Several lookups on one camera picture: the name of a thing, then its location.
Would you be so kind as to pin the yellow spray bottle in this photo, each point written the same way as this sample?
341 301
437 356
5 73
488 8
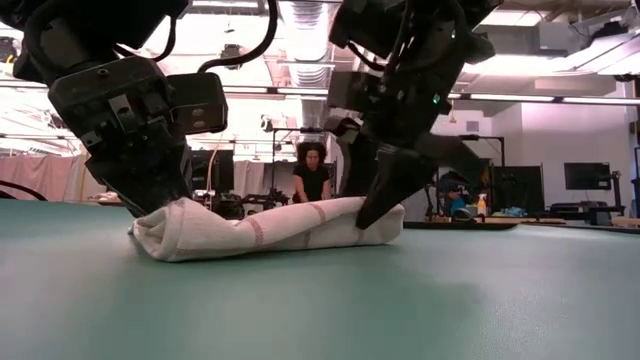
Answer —
481 205

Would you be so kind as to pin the small black monitor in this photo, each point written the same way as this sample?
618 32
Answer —
587 176

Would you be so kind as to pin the white red-checked towel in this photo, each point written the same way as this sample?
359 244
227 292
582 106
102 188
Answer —
260 230

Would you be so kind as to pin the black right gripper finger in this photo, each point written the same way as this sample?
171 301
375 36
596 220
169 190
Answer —
395 185
455 155

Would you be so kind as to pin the black dome camera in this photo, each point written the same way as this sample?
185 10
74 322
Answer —
267 125

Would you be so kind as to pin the beige curtain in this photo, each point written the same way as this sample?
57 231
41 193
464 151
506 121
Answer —
40 177

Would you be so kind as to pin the grey backdrop cloth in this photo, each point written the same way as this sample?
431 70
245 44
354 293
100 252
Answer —
260 175

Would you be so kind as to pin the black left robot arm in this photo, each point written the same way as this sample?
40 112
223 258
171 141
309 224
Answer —
75 30

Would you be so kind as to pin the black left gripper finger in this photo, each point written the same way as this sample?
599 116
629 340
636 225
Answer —
186 172
145 175

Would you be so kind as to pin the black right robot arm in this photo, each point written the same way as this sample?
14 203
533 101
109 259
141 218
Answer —
425 20

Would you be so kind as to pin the person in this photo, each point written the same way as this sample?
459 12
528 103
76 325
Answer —
452 195
311 175

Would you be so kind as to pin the black ceiling device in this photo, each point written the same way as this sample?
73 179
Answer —
231 52

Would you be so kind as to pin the teal cloth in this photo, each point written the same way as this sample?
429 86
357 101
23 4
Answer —
510 213

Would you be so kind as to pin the low black table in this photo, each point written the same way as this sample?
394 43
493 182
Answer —
585 207

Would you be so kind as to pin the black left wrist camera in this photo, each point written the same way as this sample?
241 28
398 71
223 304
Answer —
197 102

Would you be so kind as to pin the large black monitor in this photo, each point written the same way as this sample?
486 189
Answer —
215 170

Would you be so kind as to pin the ribbed silver ventilation duct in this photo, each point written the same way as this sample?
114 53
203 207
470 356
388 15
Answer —
307 75

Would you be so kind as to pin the black rig frame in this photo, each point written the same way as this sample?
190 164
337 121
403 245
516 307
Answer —
485 136
300 130

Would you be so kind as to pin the small black robot arm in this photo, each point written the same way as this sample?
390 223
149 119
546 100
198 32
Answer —
270 200

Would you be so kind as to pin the long ceiling light bar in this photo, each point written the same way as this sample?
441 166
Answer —
550 98

